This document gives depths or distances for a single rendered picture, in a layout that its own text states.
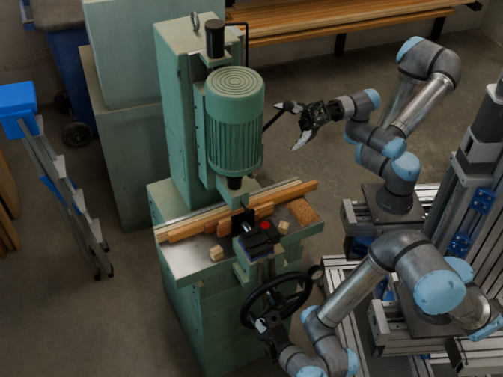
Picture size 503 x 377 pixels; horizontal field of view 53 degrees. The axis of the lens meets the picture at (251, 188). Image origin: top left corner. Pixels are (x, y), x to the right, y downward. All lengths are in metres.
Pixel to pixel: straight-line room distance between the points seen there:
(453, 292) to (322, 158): 2.35
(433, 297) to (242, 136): 0.70
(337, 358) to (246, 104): 0.76
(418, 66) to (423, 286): 0.93
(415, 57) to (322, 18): 1.98
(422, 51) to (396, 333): 0.99
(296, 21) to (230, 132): 2.34
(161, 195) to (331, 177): 1.55
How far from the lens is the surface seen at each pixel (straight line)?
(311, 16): 3.82
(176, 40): 1.68
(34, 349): 2.79
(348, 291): 1.45
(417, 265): 1.29
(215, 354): 2.33
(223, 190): 1.80
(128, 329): 2.72
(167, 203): 2.11
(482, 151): 1.68
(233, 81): 1.50
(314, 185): 2.00
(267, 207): 1.88
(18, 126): 2.19
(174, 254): 1.81
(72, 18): 3.18
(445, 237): 1.91
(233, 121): 1.48
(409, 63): 1.96
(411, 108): 1.79
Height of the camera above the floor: 2.34
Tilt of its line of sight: 46 degrees down
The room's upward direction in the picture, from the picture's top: 2 degrees clockwise
